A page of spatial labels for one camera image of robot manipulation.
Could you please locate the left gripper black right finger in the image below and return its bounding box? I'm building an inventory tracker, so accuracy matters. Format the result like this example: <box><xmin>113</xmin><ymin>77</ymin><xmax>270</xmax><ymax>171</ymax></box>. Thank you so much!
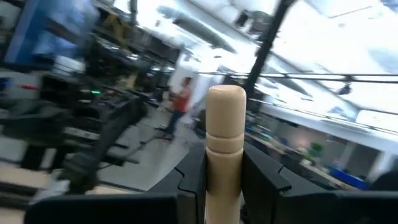
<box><xmin>241</xmin><ymin>144</ymin><xmax>398</xmax><ymax>224</ymax></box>

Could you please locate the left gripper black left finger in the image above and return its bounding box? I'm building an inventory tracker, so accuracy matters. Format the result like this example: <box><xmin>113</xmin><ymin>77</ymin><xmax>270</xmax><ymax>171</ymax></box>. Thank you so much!
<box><xmin>24</xmin><ymin>144</ymin><xmax>207</xmax><ymax>224</ymax></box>

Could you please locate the wooden-handled steel trowel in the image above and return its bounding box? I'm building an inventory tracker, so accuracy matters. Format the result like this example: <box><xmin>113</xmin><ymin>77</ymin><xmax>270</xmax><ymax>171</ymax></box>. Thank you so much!
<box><xmin>205</xmin><ymin>84</ymin><xmax>247</xmax><ymax>224</ymax></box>

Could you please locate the blue storage bin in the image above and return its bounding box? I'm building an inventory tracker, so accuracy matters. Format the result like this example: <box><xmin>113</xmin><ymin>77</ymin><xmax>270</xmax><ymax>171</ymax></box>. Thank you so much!
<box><xmin>329</xmin><ymin>166</ymin><xmax>369</xmax><ymax>190</ymax></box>

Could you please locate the green background plant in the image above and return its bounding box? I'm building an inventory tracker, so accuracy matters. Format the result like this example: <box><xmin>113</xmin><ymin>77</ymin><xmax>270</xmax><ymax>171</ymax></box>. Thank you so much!
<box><xmin>309</xmin><ymin>142</ymin><xmax>325</xmax><ymax>159</ymax></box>

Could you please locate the person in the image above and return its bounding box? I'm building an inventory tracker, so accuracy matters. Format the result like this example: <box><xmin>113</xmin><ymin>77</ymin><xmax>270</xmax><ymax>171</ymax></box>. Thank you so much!
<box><xmin>161</xmin><ymin>77</ymin><xmax>193</xmax><ymax>141</ymax></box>

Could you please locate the grey computer cart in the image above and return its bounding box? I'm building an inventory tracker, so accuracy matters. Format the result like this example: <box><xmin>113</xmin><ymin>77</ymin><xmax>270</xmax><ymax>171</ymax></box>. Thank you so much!
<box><xmin>0</xmin><ymin>62</ymin><xmax>78</xmax><ymax>175</ymax></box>

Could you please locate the black monitor with blue screen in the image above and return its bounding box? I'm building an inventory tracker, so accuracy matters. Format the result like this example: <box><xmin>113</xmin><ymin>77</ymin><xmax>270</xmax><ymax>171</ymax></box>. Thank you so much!
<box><xmin>4</xmin><ymin>0</ymin><xmax>99</xmax><ymax>68</ymax></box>

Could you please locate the black aluminium table frame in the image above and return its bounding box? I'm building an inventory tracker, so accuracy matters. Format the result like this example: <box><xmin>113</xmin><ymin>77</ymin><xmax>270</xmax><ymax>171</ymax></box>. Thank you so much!
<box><xmin>242</xmin><ymin>0</ymin><xmax>296</xmax><ymax>94</ymax></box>

